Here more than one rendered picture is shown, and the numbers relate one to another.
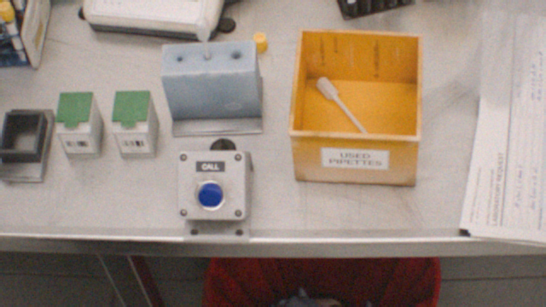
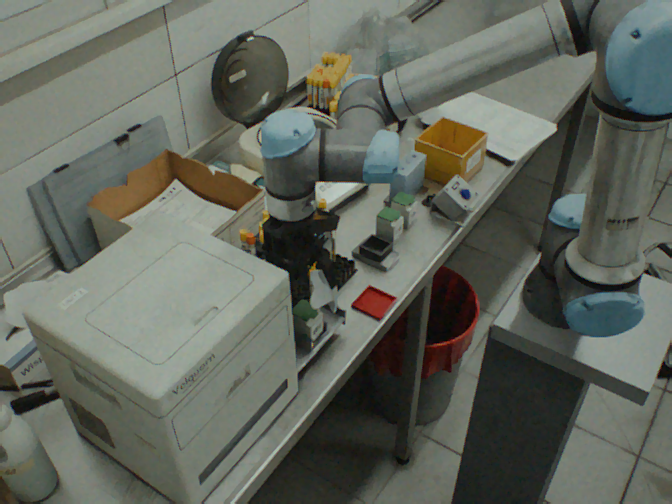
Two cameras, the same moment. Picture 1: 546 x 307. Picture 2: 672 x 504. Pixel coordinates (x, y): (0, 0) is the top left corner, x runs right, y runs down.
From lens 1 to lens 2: 1.33 m
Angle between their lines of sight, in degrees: 42
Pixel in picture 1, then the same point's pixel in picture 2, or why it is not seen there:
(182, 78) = (410, 173)
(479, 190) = (500, 150)
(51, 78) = (341, 237)
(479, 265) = not seen: hidden behind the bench
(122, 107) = (402, 200)
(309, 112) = (430, 175)
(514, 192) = (507, 144)
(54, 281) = (266, 489)
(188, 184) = (456, 196)
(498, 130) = not seen: hidden behind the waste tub
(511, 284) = not seen: hidden behind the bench
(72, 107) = (388, 214)
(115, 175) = (415, 234)
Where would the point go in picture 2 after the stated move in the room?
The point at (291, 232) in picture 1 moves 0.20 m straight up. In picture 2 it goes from (480, 200) to (492, 127)
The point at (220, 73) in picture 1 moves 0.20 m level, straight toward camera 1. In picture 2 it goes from (419, 162) to (506, 180)
